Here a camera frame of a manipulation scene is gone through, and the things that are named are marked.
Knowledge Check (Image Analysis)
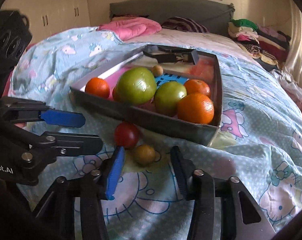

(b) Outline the pink quilt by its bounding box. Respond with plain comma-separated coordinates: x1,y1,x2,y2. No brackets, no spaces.
98,17,162,41

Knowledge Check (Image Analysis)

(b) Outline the small green fruit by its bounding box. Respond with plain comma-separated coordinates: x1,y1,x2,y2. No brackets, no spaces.
154,81,187,116

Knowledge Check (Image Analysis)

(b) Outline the grey bed headboard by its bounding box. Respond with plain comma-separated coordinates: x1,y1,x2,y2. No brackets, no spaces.
110,0,235,36

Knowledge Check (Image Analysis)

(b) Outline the large orange tangerine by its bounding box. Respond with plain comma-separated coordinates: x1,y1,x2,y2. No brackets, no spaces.
184,79,211,97

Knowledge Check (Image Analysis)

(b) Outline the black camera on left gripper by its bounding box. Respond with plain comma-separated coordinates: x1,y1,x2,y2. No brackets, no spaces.
0,10,32,98

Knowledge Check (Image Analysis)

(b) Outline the small brown longan fruit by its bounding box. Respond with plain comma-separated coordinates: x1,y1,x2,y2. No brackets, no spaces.
151,65,163,77

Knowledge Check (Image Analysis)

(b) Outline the pile of folded clothes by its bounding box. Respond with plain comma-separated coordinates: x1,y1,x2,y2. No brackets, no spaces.
228,19,291,72

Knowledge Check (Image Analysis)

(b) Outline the cream curtain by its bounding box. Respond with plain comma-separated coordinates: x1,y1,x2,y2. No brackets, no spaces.
285,0,302,87

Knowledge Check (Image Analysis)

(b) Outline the red tomato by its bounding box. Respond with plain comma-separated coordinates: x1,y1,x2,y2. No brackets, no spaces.
114,122,140,148

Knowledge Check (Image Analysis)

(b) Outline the white wardrobe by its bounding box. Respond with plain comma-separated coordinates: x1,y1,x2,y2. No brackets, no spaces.
1,0,91,44

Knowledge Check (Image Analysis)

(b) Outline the black gripper part in box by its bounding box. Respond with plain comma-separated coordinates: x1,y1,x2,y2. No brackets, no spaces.
143,49,199,65

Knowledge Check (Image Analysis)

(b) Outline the orange tangerine front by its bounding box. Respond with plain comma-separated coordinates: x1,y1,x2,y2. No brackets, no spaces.
177,93,214,125

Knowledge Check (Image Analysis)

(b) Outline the white plastic bag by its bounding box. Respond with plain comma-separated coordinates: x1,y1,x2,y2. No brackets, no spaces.
269,69,302,104

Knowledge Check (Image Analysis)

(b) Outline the large green fruit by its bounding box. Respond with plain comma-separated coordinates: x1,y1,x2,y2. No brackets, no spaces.
116,67,157,106

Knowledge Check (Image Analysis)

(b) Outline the Hello Kitty blue quilt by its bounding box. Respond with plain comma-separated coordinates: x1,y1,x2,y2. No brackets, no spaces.
8,27,302,239

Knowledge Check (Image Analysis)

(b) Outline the orange tangerine top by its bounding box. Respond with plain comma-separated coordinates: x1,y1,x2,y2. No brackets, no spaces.
85,77,110,99

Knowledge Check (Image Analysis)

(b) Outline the pink Chinese workbook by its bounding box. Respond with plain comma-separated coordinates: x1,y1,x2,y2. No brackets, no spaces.
103,65,192,113

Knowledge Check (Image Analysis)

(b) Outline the striped purple pillow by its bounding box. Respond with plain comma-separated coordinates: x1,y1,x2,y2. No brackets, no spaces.
161,16,208,33

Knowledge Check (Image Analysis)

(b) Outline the small yellow-brown fruit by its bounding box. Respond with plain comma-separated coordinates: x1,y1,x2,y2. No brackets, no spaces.
132,144,156,166

